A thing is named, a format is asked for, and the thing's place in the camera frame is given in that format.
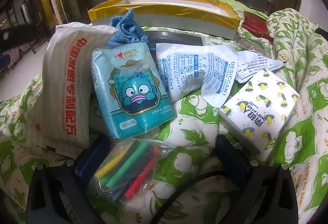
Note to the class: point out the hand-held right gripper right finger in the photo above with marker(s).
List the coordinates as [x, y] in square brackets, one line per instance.
[232, 160]

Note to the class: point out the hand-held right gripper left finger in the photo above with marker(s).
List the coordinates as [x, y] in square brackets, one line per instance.
[88, 160]

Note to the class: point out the bag of thick coloured tubes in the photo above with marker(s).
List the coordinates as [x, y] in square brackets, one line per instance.
[123, 170]

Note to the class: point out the lemon print tissue pack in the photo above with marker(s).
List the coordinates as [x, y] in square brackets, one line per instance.
[258, 111]

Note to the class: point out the blue cartoon tissue pack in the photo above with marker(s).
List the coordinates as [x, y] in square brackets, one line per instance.
[133, 95]

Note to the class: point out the white pouch red lettering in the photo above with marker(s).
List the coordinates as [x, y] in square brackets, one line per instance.
[64, 85]

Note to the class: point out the white printed packet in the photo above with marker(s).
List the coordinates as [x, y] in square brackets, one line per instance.
[256, 65]

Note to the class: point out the white desiccant packet strip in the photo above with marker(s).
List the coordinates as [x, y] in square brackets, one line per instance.
[179, 72]

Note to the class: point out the bag of thin coloured tubes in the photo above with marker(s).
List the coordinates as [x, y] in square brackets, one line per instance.
[252, 47]

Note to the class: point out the black item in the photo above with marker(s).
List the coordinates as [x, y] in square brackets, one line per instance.
[174, 38]

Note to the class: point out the blue knitted cloth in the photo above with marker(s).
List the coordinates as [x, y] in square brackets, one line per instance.
[128, 26]

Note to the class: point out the gold-edged white cardboard tray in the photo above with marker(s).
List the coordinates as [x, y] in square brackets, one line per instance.
[164, 20]

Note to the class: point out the red foil packet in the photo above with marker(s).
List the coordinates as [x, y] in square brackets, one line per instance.
[256, 24]

